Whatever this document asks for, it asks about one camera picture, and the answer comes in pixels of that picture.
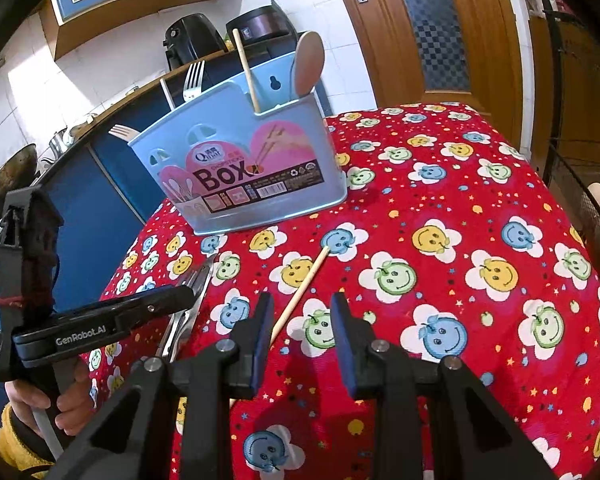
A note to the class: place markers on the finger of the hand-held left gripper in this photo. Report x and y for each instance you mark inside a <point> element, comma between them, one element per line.
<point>155,305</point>

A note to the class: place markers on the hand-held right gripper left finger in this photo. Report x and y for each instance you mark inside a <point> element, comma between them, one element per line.
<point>261,365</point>

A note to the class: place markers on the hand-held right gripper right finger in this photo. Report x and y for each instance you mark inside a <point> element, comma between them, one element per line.
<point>344,360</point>

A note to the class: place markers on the wooden chopstick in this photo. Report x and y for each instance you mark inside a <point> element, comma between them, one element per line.
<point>245,67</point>
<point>305,282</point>

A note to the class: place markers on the light blue utensil box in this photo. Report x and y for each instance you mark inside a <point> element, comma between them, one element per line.
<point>300,160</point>

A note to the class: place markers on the cream spoon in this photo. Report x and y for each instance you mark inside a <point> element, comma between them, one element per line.
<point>310,60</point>

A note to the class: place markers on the person's left forearm yellow sleeve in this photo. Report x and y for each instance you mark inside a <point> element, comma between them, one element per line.
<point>15,445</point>

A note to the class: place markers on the person's left hand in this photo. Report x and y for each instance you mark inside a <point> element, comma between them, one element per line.
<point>75,395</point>

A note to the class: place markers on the blue kitchen counter cabinet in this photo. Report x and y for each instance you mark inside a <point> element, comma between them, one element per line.
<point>80,200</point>

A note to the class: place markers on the steel wok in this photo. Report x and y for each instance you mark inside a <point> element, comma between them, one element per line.
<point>10,180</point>

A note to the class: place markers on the steel kettle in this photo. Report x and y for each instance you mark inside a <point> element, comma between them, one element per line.
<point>58,144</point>

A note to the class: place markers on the red smiley flower tablecloth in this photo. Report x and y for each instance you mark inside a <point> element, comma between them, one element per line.
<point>455,280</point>

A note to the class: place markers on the black air fryer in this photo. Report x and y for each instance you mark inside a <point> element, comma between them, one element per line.
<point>190,40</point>

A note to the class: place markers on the black metal rack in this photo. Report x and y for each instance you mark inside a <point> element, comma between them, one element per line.
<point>565,170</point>

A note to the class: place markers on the dark rice cooker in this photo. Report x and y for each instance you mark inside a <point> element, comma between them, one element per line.
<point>257,25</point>

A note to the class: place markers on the egg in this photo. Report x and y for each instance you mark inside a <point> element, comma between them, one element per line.
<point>596,194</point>

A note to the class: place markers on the wooden door with glass pane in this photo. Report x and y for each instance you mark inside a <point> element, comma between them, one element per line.
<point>430,35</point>

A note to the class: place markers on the wooden side cabinet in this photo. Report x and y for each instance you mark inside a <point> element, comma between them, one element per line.
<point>585,85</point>

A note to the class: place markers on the glass door wall cabinet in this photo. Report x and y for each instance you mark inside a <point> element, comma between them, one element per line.
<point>130,10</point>

